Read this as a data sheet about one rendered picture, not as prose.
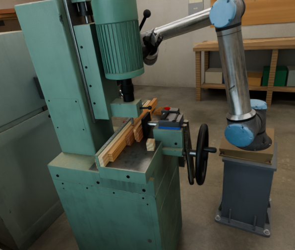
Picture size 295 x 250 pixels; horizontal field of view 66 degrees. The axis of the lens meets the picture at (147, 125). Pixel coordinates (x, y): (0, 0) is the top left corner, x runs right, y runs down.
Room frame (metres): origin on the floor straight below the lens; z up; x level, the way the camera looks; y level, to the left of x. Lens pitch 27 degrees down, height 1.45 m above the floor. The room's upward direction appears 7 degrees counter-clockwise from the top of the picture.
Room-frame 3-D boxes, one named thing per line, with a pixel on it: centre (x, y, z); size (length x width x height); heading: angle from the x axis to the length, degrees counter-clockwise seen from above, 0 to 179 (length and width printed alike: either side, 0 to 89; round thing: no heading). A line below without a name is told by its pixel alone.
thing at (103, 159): (1.04, 0.09, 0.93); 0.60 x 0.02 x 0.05; 157
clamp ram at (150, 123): (0.99, -0.03, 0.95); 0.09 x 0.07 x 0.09; 157
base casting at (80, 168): (1.07, 0.18, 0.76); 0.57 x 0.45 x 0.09; 67
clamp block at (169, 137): (0.96, -0.11, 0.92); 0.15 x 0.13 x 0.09; 157
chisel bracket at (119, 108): (1.03, 0.09, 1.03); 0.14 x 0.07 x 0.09; 67
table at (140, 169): (0.99, -0.03, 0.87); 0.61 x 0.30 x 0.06; 157
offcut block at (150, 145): (0.85, -0.01, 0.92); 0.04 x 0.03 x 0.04; 164
